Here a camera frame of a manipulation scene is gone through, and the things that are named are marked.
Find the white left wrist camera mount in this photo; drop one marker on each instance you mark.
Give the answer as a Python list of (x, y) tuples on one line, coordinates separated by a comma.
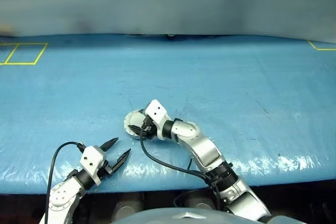
[(92, 159)]

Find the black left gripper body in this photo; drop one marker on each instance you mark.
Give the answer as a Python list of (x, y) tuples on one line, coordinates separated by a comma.
[(108, 169)]

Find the silver motor housing copper windings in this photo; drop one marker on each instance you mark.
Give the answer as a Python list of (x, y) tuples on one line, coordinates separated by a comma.
[(134, 136)]

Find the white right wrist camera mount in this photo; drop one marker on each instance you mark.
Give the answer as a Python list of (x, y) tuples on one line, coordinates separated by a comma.
[(158, 115)]

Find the blue plastic table cover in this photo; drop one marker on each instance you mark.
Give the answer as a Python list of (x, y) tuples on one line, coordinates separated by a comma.
[(210, 90)]

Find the grey robot torso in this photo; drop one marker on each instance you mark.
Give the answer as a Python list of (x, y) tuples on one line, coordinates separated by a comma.
[(187, 216)]

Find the silver motor lid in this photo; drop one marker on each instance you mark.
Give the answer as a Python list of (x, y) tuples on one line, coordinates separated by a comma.
[(135, 119)]

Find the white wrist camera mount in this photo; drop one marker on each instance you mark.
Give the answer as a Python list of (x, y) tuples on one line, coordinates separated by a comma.
[(158, 115), (92, 159)]

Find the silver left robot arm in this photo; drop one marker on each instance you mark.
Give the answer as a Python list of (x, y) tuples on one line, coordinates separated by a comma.
[(63, 197)]

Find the dark rounded shape under table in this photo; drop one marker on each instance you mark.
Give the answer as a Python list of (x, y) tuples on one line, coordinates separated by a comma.
[(200, 203), (127, 205)]

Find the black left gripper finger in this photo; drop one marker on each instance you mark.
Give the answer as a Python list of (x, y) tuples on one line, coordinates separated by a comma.
[(122, 159), (109, 144)]

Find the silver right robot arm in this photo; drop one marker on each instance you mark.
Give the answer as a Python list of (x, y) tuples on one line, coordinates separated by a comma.
[(207, 150)]

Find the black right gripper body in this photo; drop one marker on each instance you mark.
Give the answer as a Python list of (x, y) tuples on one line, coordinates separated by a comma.
[(149, 128)]

